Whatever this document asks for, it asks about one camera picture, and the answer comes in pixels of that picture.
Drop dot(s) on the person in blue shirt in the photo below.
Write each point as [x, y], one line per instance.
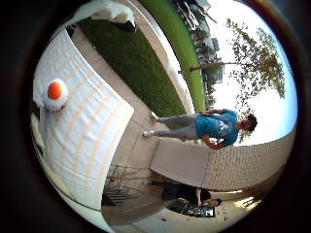
[214, 126]

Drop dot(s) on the white tablecloth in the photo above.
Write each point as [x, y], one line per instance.
[84, 129]

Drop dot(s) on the black patio chair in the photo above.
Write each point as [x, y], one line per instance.
[121, 187]

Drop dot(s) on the seated person in black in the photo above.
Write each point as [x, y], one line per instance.
[191, 194]

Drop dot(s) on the white plush toy orange spot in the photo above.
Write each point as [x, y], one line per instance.
[55, 93]

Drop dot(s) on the white canopy tent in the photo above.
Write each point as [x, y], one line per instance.
[110, 11]

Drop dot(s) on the tree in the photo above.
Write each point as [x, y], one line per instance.
[259, 61]

